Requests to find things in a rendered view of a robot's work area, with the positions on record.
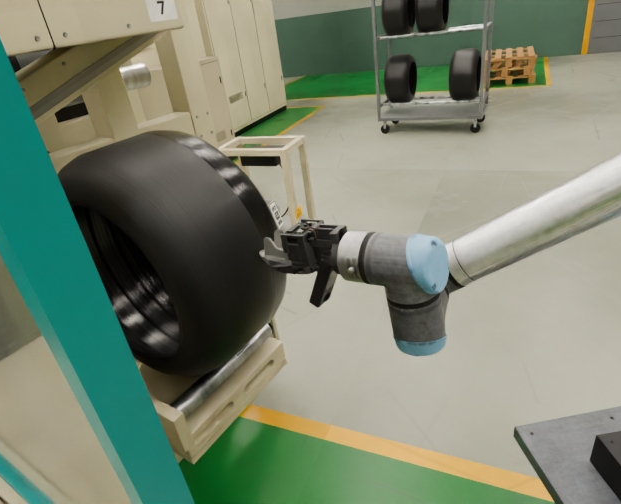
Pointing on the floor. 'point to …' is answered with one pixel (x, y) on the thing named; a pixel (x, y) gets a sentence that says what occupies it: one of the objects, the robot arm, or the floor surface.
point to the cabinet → (155, 101)
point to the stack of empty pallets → (512, 64)
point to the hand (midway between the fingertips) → (266, 256)
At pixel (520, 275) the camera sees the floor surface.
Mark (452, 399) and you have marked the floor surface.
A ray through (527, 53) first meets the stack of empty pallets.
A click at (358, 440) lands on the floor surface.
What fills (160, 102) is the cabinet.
